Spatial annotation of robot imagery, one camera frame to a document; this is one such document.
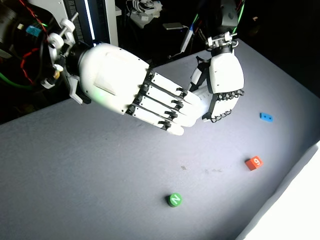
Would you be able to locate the large clear plastic syringe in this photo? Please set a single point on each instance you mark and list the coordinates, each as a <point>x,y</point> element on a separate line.
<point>203,100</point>

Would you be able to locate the pile of white plastic parts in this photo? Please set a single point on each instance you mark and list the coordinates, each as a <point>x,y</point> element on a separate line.
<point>145,16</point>

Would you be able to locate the grey flat power adapter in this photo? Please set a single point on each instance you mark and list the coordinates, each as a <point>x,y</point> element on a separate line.
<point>173,26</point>

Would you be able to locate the white stick adapter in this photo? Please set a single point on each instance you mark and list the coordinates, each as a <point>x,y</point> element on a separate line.
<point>187,37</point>

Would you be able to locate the blue connector block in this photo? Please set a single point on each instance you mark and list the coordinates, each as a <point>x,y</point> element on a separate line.
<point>33,30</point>

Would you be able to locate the grey table cloth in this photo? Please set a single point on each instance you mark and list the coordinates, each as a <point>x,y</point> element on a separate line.
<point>100,175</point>

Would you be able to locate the green cylinder with letter N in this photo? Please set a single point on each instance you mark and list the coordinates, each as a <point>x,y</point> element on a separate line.
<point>174,200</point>

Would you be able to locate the blue block with two holes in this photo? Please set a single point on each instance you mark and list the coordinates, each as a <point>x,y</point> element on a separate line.
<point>266,117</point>

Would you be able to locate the red block with digit nine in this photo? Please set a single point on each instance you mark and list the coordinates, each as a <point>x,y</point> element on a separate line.
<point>253,163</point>

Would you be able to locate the white and black upright post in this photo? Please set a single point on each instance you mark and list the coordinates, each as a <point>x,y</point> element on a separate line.
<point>111,20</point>

